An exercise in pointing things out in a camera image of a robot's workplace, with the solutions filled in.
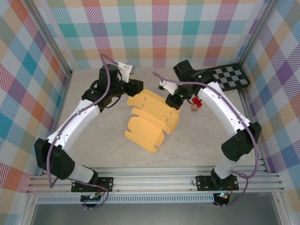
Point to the yellow paper box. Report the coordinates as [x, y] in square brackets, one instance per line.
[150, 117]

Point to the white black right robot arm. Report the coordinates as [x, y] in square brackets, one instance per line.
[222, 110]

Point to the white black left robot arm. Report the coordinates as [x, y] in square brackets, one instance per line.
[70, 126]

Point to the red block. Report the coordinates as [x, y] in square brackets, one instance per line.
[198, 103]

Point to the small wooden cube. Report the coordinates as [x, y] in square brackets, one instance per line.
[193, 108]

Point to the black grey checkerboard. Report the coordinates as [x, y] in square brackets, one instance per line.
[230, 78]

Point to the aluminium frame post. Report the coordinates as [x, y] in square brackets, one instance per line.
[50, 39]
[255, 35]

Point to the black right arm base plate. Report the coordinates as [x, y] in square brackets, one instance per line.
[204, 182]

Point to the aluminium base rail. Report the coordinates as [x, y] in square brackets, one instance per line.
[152, 181]

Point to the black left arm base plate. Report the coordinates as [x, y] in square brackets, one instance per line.
[105, 184]

